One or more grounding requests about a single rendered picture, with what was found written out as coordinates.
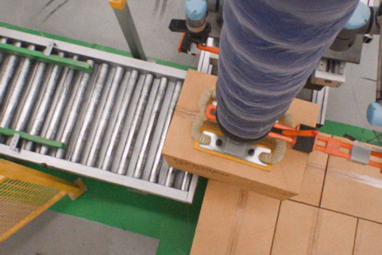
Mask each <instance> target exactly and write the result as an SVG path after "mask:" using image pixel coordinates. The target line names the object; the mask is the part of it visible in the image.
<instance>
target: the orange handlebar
mask: <svg viewBox="0 0 382 255"><path fill-rule="evenodd" d="M199 49H200V50H204V51H207V52H211V53H214V54H219V48H215V47H210V46H208V45H207V47H202V46H201V45H200V47H199ZM215 109H216V105H209V106H207V107H206V109H205V116H206V117H207V118H209V119H212V120H215V121H216V119H215V115H213V114H210V110H214V111H215ZM273 128H277V129H280V130H296V128H292V127H289V126H286V125H282V124H278V123H275V125H274V127H273ZM268 136H270V137H274V138H277V139H281V140H285V141H288V142H291V143H292V142H293V140H294V138H293V137H290V136H285V135H282V134H278V133H275V132H272V131H271V132H270V133H269V134H268ZM317 140H320V141H321V142H325V143H326V144H325V147H323V146H319V145H316V146H315V150H319V151H321V152H324V153H326V154H328V155H333V156H340V157H343V158H344V159H349V160H350V154H349V153H345V152H341V151H339V150H340V147H342V148H346V149H350V150H351V149H352V147H353V145H352V144H349V143H345V142H342V141H341V140H339V139H335V138H332V137H325V136H322V135H318V137H317ZM370 156H374V157H377V158H381V159H382V152H378V151H375V150H371V154H370ZM367 165H370V166H373V167H377V168H382V163H379V162H375V161H371V160H369V163H368V164H367Z"/></svg>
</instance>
